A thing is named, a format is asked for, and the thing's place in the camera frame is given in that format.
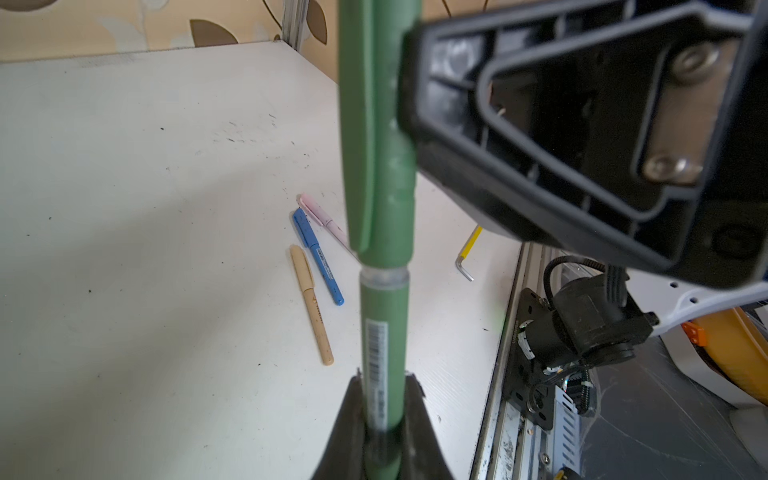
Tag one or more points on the green pen cap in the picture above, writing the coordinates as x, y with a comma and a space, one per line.
379, 161

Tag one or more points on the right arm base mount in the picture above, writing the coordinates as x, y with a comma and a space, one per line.
585, 318

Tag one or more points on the green pen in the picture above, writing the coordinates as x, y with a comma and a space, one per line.
384, 297

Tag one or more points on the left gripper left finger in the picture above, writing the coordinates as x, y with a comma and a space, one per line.
343, 457

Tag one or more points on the yellow hex key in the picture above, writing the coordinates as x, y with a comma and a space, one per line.
465, 251

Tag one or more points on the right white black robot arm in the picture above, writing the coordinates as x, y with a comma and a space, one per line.
696, 300

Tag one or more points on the blue pen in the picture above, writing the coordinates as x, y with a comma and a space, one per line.
311, 242

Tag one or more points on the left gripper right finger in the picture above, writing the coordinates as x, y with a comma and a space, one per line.
421, 454

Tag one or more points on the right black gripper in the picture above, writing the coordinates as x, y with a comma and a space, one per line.
634, 132

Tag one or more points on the pink white pen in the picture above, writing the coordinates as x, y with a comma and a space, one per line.
320, 216

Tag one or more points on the tan pen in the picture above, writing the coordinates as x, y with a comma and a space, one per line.
307, 288

